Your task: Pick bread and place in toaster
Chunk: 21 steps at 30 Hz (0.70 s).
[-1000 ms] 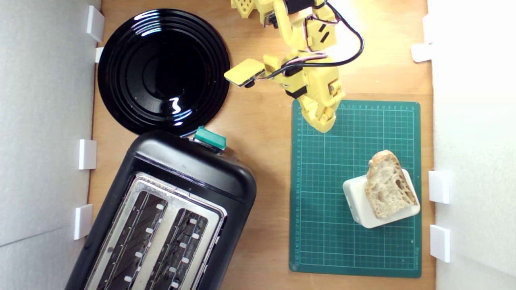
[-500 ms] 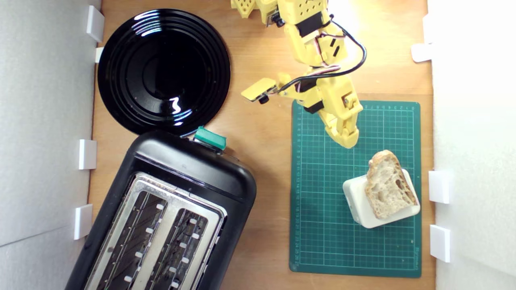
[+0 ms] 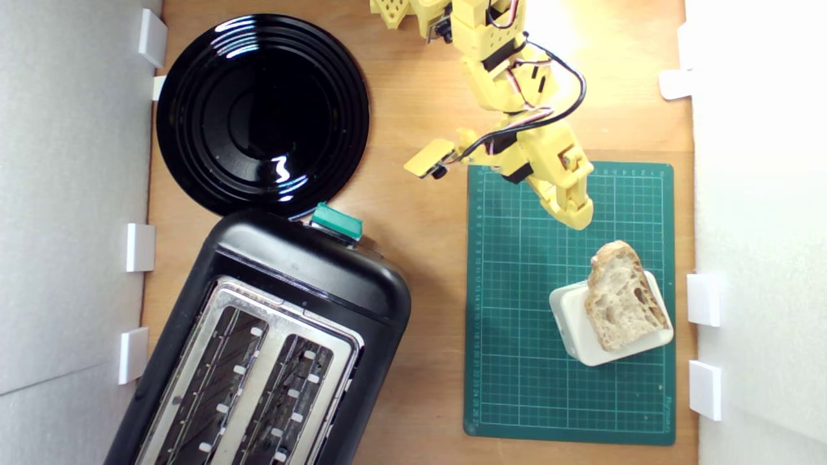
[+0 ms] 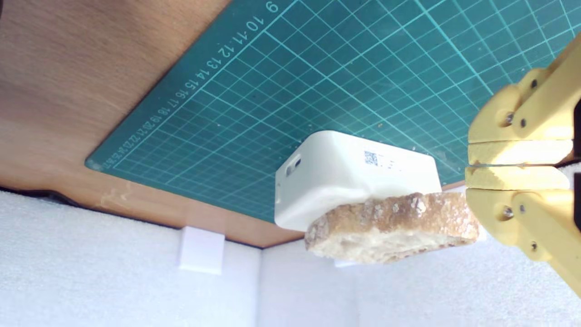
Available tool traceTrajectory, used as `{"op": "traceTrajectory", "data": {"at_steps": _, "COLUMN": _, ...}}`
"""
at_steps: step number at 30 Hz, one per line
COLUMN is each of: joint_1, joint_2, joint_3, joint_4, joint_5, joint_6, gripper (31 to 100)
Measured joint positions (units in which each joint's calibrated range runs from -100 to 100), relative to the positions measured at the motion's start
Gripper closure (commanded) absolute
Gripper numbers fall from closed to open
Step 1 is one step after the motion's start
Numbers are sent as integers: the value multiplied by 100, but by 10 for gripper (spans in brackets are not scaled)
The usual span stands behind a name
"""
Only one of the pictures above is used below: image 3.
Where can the green cutting mat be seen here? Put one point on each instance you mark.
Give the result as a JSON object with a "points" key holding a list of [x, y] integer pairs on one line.
{"points": [[517, 290]]}

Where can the green toaster lever knob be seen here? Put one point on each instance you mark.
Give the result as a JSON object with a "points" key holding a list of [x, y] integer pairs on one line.
{"points": [[336, 221]]}

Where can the white block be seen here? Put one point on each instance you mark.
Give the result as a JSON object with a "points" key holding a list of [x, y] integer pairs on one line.
{"points": [[572, 329]]}

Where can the brown bread slice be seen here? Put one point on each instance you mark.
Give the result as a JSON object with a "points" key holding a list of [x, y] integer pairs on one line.
{"points": [[620, 303]]}

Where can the black plate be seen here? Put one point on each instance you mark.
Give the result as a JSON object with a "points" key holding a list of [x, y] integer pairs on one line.
{"points": [[258, 116]]}

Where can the yellow wrist camera box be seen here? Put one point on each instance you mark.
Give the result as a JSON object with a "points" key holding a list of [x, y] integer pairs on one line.
{"points": [[429, 158]]}

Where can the small white wall clip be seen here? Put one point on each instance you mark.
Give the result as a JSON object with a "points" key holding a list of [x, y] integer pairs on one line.
{"points": [[703, 299], [134, 355], [153, 37], [140, 247], [675, 84], [685, 45], [159, 87], [705, 389]]}

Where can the black two-slot toaster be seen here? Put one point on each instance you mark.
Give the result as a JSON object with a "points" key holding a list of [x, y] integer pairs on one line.
{"points": [[310, 265]]}

